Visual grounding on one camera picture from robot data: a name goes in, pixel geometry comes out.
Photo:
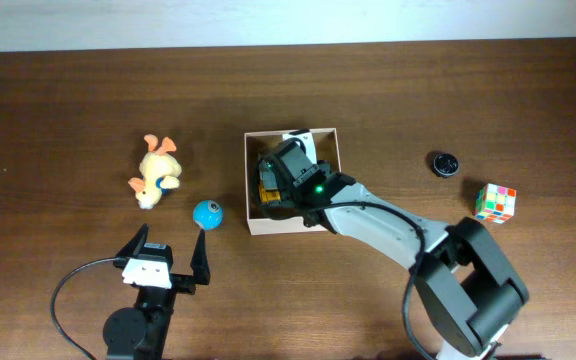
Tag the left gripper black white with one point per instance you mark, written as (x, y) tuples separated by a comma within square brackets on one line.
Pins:
[(186, 284)]

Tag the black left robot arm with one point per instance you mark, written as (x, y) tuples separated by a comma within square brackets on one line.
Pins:
[(140, 331)]

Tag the yellow grey toy truck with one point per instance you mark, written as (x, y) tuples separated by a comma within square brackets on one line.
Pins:
[(268, 188)]

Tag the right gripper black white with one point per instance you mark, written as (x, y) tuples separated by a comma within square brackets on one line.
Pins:
[(285, 195)]

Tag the colourful puzzle cube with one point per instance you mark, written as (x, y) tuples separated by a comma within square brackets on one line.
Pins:
[(495, 203)]

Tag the yellow plush duck toy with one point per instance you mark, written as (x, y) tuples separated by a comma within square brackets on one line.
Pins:
[(160, 172)]

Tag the pink cardboard box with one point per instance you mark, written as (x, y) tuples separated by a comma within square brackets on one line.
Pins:
[(326, 145)]

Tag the black round cap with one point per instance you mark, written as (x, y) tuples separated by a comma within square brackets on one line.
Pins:
[(445, 165)]

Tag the blue ball toy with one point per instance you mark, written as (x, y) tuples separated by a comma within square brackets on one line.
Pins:
[(208, 215)]

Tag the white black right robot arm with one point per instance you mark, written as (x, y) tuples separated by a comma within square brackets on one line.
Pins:
[(468, 287)]

